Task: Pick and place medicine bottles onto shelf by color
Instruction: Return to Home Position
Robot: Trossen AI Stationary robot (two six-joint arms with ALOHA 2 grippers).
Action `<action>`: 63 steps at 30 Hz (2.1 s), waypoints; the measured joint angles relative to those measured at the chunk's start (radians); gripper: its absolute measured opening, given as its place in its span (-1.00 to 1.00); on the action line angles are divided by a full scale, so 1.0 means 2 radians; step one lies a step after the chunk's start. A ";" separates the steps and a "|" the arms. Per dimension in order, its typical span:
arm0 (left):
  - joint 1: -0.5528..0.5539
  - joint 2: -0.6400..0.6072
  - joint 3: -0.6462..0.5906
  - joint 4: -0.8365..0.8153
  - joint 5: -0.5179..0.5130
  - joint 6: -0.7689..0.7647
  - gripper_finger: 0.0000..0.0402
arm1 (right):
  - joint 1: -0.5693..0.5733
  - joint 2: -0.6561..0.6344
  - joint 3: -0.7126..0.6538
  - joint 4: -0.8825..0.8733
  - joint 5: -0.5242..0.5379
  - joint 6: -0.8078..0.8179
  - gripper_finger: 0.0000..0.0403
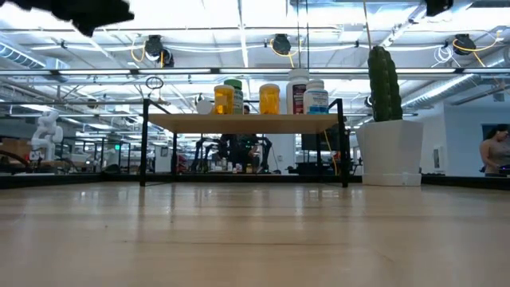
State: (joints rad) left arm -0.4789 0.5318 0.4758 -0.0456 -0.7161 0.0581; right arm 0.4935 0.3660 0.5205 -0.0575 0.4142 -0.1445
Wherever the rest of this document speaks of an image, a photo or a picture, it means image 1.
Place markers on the white bottle blue label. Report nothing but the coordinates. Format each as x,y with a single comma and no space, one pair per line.
316,99

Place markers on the orange pill bottle white cap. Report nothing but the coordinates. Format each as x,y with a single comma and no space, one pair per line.
223,101
269,101

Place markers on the green cap bottle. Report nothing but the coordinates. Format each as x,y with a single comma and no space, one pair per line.
238,99

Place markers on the tall white bottle dark label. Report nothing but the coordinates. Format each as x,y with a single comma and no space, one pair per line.
296,97

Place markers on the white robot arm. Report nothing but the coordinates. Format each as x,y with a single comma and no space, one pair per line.
48,135

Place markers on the green cactus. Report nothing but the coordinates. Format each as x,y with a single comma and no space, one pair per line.
384,83

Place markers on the white plant pot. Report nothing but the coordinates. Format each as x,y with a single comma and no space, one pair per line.
390,151

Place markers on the brown cardboard box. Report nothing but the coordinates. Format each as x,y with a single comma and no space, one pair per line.
14,147

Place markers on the person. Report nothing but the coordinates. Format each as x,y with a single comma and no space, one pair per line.
243,151
494,153

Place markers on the black monitor screen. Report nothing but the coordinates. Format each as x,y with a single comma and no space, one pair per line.
311,141

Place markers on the silver ceiling air duct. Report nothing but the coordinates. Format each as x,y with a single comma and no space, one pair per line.
20,56
458,83

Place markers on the black table edge rail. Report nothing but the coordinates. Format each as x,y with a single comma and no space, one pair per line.
458,181

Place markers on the wooden shelf black metal frame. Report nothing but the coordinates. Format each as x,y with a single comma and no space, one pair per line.
279,123

